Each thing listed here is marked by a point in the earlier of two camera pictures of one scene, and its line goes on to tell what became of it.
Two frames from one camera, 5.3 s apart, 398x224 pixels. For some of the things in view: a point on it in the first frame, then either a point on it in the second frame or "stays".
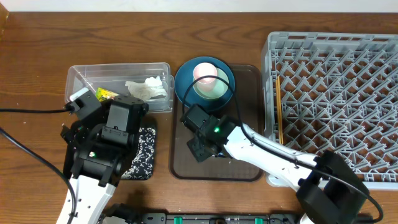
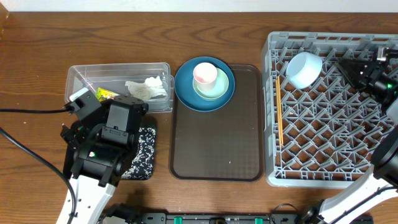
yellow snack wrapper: [102, 94] stays
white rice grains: [141, 167] stays
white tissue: [152, 88] stays
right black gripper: [199, 152] to [376, 71]
